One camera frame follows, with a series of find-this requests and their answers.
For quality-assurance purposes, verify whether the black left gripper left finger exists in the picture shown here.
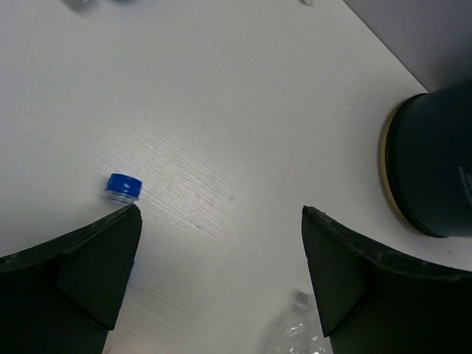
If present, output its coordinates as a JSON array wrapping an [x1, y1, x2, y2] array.
[[1, 204, 142, 353]]

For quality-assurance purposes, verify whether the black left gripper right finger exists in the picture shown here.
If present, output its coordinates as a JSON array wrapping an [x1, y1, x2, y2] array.
[[302, 206, 471, 353]]

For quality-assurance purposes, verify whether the dark blue gold-rimmed bin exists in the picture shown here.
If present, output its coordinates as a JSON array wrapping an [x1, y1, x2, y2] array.
[[379, 81, 471, 238]]

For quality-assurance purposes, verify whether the clear bottle blue label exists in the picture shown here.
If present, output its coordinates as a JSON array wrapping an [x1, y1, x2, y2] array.
[[260, 290, 333, 353]]

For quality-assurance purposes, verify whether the pepsi label clear bottle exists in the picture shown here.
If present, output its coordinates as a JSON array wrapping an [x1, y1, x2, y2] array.
[[103, 173, 143, 204]]

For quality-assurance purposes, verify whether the clear bottle at left wall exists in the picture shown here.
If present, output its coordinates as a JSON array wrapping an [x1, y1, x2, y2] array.
[[63, 0, 95, 11]]

